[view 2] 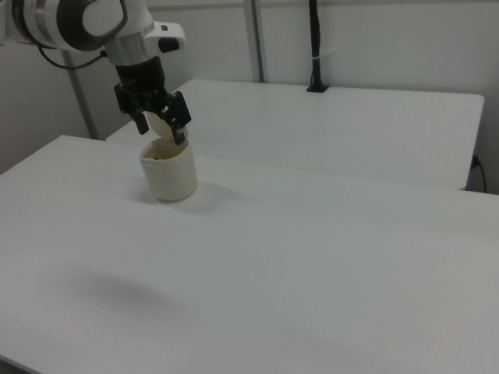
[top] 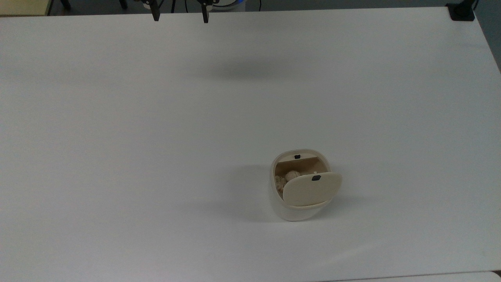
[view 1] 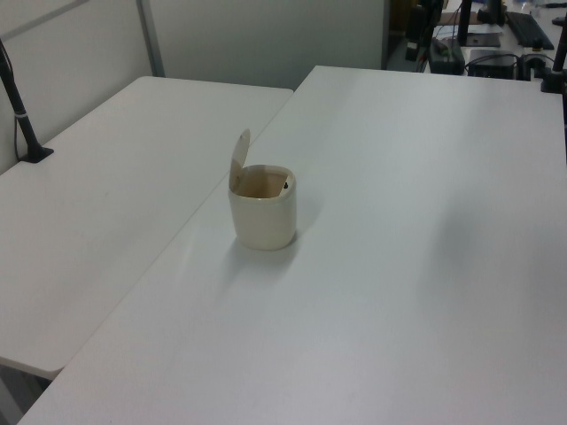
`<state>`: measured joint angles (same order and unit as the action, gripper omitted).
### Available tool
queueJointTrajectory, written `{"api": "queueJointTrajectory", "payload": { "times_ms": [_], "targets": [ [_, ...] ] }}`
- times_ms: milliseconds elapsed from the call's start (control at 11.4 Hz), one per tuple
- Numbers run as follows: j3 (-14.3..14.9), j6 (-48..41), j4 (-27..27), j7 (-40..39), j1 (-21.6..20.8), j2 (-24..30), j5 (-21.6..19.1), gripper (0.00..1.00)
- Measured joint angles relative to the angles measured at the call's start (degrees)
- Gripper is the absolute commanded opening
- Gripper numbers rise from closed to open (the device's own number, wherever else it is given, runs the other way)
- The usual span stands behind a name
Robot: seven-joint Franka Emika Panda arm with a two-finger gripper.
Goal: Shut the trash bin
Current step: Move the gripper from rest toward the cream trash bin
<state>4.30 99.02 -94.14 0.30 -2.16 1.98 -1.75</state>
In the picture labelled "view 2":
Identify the blue plug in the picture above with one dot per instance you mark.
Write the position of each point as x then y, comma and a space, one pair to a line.
475, 161

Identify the grey wide partition post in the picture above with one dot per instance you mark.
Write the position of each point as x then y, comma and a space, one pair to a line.
255, 39

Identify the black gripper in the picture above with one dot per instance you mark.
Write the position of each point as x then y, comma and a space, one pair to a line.
141, 82

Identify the white side table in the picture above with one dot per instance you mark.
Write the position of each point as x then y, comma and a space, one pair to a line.
331, 128

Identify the cream white cup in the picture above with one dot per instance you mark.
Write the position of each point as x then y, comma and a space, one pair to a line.
171, 175

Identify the black pole stand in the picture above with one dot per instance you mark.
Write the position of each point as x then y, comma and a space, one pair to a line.
315, 43

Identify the cream trash bin lid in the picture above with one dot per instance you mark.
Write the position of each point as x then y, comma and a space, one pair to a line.
159, 124

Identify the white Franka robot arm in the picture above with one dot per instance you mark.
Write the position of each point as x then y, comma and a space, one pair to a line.
82, 23

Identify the grey slim partition post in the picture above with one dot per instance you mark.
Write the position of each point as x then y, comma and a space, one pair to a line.
80, 97

